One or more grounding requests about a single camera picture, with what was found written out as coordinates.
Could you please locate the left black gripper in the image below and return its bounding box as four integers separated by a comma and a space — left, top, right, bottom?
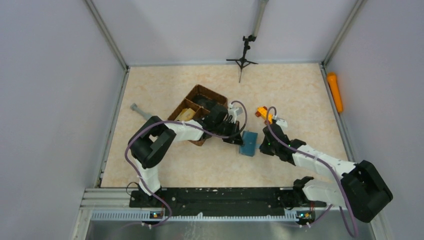
213, 119, 244, 146

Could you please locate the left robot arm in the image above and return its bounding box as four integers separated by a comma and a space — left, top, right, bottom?
124, 101, 247, 207

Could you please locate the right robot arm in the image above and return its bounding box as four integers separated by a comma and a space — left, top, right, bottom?
259, 123, 394, 223

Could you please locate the yellow card in basket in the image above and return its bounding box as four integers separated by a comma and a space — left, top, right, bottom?
175, 108, 196, 122

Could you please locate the orange toy car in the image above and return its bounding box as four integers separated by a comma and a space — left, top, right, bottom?
255, 106, 276, 124

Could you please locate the brown woven divided basket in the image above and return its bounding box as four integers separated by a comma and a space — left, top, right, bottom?
167, 84, 228, 127

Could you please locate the black mini tripod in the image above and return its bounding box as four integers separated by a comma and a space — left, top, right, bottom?
226, 34, 258, 83

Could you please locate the orange flashlight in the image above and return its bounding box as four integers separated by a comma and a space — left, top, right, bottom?
326, 72, 344, 113

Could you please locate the grey plastic dumbbell part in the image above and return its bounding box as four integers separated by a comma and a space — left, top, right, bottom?
130, 103, 153, 121

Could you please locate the grey vertical pole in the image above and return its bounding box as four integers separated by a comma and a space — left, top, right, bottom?
251, 0, 269, 39

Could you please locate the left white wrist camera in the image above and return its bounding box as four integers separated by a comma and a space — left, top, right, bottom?
228, 103, 243, 123

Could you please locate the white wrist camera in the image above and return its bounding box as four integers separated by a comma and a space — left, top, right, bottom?
228, 103, 243, 123
273, 117, 288, 131

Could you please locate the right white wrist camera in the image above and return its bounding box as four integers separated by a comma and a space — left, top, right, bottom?
273, 117, 288, 131

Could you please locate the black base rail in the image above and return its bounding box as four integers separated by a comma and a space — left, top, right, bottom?
129, 187, 326, 217

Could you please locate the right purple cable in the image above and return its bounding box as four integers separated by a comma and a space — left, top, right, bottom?
265, 106, 360, 239

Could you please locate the purple cable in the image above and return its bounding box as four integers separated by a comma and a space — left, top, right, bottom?
265, 106, 360, 239
124, 100, 249, 228

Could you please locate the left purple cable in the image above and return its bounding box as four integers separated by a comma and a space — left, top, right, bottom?
124, 100, 249, 228

